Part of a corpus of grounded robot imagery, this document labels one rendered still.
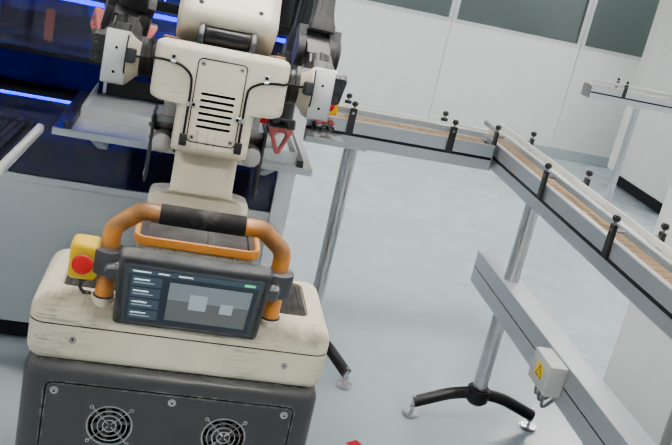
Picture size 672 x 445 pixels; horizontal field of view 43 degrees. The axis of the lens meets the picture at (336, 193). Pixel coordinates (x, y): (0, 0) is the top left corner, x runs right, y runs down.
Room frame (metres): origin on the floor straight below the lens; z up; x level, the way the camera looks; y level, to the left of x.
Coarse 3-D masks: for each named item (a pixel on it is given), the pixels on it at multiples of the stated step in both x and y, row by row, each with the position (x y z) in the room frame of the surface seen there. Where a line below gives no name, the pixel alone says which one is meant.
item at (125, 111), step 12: (96, 84) 2.57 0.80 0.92; (96, 96) 2.55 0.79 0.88; (108, 96) 2.58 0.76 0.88; (84, 108) 2.27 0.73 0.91; (96, 108) 2.28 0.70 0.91; (108, 108) 2.43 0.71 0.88; (120, 108) 2.46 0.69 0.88; (132, 108) 2.50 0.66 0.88; (144, 108) 2.53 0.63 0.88; (108, 120) 2.28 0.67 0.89; (120, 120) 2.29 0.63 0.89; (132, 120) 2.30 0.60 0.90; (144, 120) 2.30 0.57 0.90
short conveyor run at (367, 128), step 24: (312, 120) 2.77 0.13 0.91; (336, 120) 2.78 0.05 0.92; (360, 120) 2.84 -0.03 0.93; (384, 120) 2.93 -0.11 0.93; (408, 120) 2.86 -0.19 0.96; (432, 120) 2.94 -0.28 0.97; (456, 120) 2.85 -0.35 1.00; (360, 144) 2.80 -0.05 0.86; (384, 144) 2.82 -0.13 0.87; (408, 144) 2.83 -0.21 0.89; (432, 144) 2.85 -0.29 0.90; (456, 144) 2.87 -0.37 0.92; (480, 144) 2.88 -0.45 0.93; (480, 168) 2.89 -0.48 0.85
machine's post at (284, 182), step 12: (300, 120) 2.65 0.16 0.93; (300, 132) 2.65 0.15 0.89; (276, 180) 2.64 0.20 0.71; (288, 180) 2.65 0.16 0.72; (276, 192) 2.64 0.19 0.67; (288, 192) 2.65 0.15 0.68; (276, 204) 2.65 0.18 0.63; (288, 204) 2.65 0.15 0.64; (276, 216) 2.65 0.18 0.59; (276, 228) 2.65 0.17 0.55; (264, 252) 2.65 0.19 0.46; (264, 264) 2.65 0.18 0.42
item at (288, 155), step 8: (280, 136) 2.56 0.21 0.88; (288, 144) 2.46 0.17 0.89; (264, 152) 2.26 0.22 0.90; (272, 152) 2.26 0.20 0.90; (280, 152) 2.26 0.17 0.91; (288, 152) 2.27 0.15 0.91; (296, 152) 2.28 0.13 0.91; (272, 160) 2.26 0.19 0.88; (280, 160) 2.26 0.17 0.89; (288, 160) 2.27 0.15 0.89
